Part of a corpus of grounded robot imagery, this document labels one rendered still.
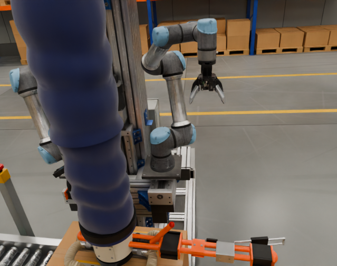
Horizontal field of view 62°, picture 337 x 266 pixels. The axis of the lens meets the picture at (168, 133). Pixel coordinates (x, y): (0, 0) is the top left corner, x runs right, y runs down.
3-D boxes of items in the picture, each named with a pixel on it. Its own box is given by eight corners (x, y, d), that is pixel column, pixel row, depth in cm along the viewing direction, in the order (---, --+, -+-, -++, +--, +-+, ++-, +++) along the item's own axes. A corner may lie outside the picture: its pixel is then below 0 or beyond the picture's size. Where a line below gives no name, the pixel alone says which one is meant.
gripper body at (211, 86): (197, 92, 116) (197, 63, 110) (198, 85, 123) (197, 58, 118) (216, 92, 115) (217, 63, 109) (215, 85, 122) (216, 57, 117)
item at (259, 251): (249, 268, 106) (250, 259, 103) (248, 251, 112) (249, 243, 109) (273, 271, 104) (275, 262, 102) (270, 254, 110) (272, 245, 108)
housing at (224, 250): (215, 262, 109) (215, 254, 107) (215, 247, 115) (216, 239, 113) (233, 264, 108) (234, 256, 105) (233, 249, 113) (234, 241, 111)
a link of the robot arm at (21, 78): (74, 157, 159) (37, 61, 148) (48, 168, 151) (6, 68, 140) (68, 155, 169) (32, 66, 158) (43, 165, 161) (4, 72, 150)
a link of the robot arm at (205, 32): (210, 17, 112) (221, 19, 104) (210, 45, 117) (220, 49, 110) (192, 19, 109) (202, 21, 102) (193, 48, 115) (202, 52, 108)
